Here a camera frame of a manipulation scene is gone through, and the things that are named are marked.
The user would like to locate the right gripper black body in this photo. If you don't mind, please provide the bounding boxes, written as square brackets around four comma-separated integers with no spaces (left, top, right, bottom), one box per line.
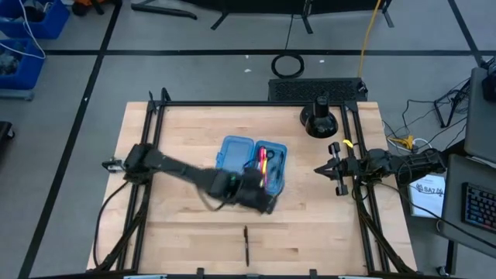
[328,141,362,197]

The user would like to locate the blue translucent supply box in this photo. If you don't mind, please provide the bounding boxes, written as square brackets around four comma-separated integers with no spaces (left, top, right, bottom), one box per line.
[215,134,288,196]

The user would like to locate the yellow cable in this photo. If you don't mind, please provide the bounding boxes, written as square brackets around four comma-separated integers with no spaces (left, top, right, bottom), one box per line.
[357,0,383,78]

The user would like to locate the black keyboard coloured keys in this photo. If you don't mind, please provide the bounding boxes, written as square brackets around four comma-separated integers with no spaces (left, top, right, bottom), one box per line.
[460,181,496,235]

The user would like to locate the grey pallet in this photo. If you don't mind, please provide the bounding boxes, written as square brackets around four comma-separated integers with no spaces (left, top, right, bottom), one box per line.
[0,88,35,102]

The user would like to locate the thin white cable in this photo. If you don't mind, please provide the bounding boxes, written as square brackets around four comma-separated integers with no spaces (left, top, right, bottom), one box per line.
[0,0,47,61]

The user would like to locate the grey flat panel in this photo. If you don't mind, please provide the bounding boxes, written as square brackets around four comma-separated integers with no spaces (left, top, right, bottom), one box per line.
[463,67,496,164]

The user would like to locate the black desk lamp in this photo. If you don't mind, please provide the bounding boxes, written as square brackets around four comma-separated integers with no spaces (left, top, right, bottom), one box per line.
[300,95,340,140]

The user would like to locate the black flat bar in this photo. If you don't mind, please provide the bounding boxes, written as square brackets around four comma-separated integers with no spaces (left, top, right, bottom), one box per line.
[130,2,198,21]

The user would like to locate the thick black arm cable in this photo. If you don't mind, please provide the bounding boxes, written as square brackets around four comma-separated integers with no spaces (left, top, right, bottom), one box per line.
[91,180,131,268]

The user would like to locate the black aluminium frame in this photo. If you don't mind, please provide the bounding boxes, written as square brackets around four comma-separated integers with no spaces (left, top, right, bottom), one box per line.
[88,87,419,277]

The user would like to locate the coiled black cable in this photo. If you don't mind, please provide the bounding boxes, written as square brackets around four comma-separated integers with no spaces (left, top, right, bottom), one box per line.
[270,53,305,80]

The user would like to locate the orange and black object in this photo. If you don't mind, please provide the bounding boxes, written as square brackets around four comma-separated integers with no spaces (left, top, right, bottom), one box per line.
[72,0,123,17]

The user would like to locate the black gel pen rubber grip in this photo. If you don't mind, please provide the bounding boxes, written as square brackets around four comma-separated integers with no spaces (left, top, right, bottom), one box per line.
[273,153,284,184]

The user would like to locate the grey desk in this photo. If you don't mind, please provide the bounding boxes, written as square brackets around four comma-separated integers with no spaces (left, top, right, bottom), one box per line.
[437,153,496,249]

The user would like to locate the blue plastic bin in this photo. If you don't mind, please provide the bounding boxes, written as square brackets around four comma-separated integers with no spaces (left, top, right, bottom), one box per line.
[0,0,71,40]
[0,37,47,91]

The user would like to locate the black perforated computer case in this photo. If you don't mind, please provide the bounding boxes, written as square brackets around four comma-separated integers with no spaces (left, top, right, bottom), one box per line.
[267,77,369,103]

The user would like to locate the yellow plug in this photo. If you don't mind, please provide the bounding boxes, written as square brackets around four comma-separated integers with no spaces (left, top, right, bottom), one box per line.
[388,135,415,150]

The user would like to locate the matte black printed pen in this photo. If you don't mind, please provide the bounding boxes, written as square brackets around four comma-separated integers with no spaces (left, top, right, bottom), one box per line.
[243,226,250,267]

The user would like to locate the black rounded object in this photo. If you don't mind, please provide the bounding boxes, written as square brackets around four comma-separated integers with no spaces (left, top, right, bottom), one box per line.
[0,121,16,151]

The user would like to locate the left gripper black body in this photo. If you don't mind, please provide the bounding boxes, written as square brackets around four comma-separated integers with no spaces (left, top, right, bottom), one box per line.
[239,167,277,215]

